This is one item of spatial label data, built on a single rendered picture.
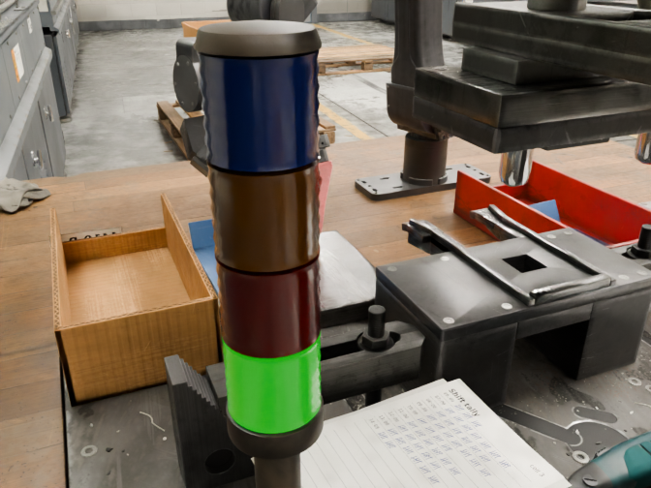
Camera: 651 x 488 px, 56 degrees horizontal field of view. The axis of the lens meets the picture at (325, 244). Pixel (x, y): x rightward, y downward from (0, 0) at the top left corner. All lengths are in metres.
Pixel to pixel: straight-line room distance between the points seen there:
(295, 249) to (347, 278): 0.41
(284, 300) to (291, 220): 0.03
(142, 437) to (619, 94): 0.40
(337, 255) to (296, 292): 0.45
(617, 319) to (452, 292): 0.14
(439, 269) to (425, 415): 0.14
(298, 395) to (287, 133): 0.10
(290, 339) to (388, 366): 0.21
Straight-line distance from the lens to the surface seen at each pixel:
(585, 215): 0.82
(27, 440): 0.51
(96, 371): 0.51
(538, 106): 0.40
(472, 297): 0.47
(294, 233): 0.20
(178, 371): 0.38
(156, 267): 0.69
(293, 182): 0.20
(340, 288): 0.60
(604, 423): 0.52
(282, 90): 0.19
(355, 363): 0.41
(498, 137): 0.39
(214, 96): 0.19
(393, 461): 0.38
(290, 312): 0.21
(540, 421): 0.50
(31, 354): 0.60
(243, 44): 0.18
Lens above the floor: 1.22
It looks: 26 degrees down
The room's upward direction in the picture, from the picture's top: straight up
